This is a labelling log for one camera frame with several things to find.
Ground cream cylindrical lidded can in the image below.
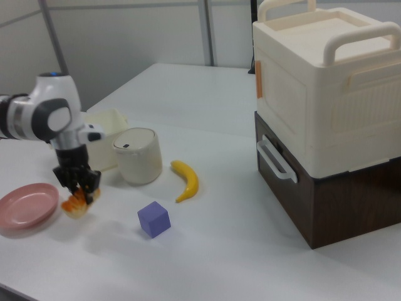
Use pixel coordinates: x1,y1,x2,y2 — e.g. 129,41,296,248
112,127,164,186

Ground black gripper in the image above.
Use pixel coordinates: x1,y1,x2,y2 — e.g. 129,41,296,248
52,144,103,205

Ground dark brown wooden drawer box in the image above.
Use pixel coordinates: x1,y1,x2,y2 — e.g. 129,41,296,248
254,110,401,250

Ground purple foam cube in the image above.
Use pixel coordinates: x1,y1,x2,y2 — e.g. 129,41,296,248
137,200,172,240

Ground yellow toy banana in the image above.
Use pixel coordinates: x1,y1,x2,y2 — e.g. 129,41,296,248
169,159,201,204

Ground cream open plastic bin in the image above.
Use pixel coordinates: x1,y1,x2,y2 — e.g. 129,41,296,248
81,107,130,173

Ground orange tape strip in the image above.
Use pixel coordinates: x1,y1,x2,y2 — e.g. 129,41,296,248
254,60,264,99

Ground grey metal partition post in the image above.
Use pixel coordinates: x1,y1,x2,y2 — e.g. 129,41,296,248
37,0,70,77
204,0,217,67

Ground toy bread slice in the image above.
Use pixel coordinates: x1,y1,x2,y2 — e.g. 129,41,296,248
60,187,102,221

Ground pink plastic plate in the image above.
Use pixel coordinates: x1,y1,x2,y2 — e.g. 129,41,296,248
0,182,61,230

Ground large cream storage box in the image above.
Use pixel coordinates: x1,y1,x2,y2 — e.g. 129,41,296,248
251,0,401,173

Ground white drawer handle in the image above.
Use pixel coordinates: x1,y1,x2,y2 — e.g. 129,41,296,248
256,134,299,184

